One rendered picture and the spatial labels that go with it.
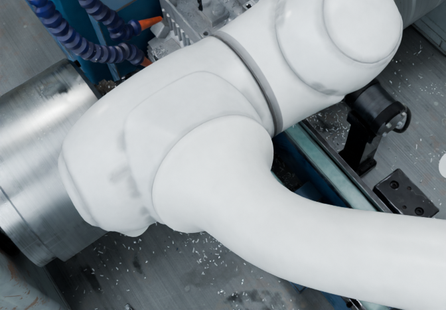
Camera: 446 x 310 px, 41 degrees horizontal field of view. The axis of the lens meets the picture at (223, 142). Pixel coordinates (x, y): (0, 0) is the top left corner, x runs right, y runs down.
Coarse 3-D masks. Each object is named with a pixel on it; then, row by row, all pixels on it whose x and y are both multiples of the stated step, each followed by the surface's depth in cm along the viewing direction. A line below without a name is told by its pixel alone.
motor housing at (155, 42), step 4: (172, 32) 92; (168, 36) 93; (172, 36) 92; (176, 36) 92; (152, 40) 95; (156, 40) 95; (160, 40) 95; (164, 40) 94; (176, 40) 92; (152, 44) 94; (156, 44) 94; (160, 44) 94; (180, 44) 92; (148, 48) 95; (152, 48) 95; (148, 52) 96; (152, 52) 95; (152, 56) 96; (152, 60) 96
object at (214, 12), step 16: (160, 0) 89; (176, 0) 88; (192, 0) 90; (208, 0) 87; (224, 0) 90; (240, 0) 89; (176, 16) 86; (192, 16) 89; (208, 16) 87; (224, 16) 87; (176, 32) 91; (192, 32) 84; (208, 32) 83
